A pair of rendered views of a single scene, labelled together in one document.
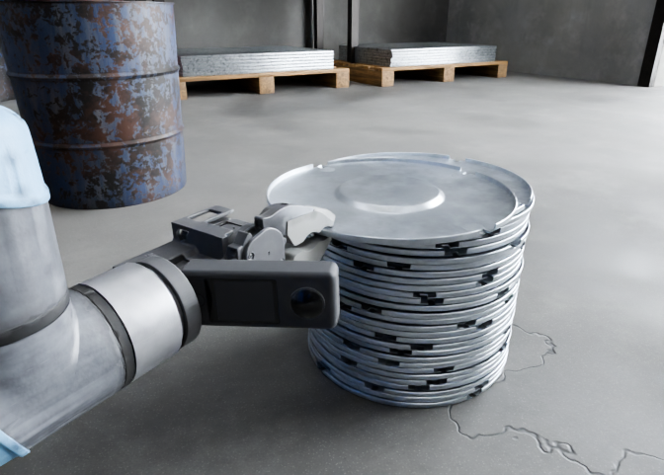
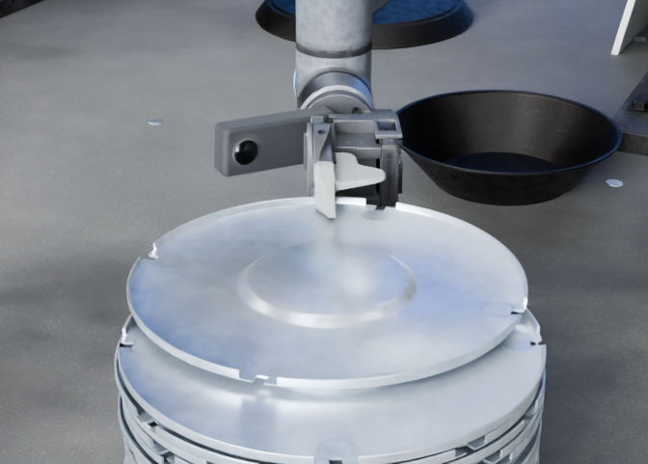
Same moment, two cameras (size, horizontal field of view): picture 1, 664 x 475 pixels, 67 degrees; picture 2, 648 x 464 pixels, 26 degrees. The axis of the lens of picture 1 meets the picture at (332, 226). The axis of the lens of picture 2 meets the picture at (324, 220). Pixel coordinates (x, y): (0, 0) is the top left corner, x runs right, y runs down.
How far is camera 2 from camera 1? 146 cm
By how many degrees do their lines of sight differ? 121
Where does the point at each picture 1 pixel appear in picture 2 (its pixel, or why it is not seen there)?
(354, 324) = not seen: hidden behind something
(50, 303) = (299, 41)
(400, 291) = not seen: hidden behind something
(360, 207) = (326, 244)
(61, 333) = (300, 61)
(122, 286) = (321, 79)
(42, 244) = (301, 11)
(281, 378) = not seen: outside the picture
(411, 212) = (257, 258)
